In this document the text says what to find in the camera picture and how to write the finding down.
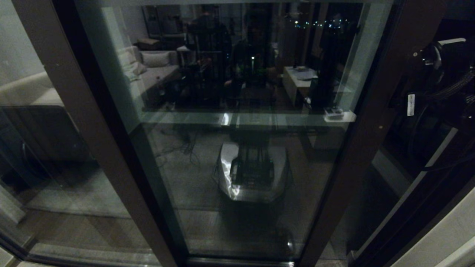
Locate brown framed sliding glass door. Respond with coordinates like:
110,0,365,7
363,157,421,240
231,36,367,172
74,0,448,267

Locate black side window railing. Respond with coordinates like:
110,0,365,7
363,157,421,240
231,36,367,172
382,0,475,171

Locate dark brown door jamb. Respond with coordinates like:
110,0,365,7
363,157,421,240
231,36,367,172
349,130,475,267

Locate brown framed fixed glass panel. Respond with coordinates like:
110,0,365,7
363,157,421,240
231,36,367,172
0,0,190,267

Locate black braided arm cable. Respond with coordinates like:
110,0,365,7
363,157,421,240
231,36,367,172
427,69,475,103

